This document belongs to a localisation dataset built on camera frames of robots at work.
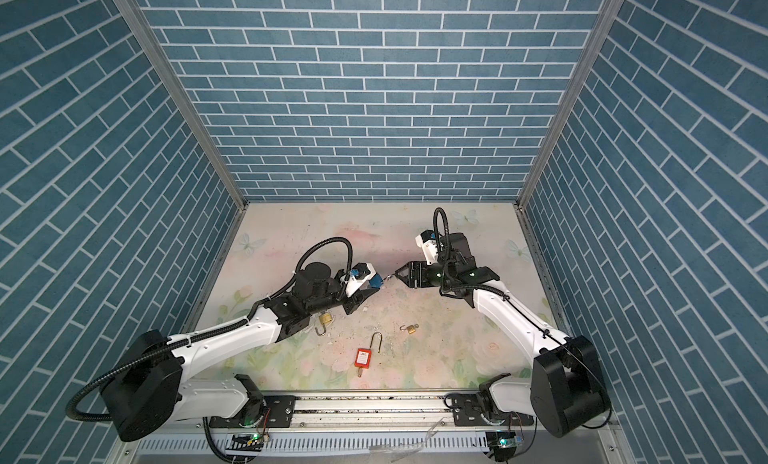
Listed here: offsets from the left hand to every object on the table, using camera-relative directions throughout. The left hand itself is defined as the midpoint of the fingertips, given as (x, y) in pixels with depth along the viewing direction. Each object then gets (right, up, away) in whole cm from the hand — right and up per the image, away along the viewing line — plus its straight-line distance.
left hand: (374, 282), depth 79 cm
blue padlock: (+1, +1, -2) cm, 2 cm away
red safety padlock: (-3, -21, +2) cm, 21 cm away
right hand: (+8, +3, +2) cm, 9 cm away
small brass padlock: (+10, -16, +9) cm, 21 cm away
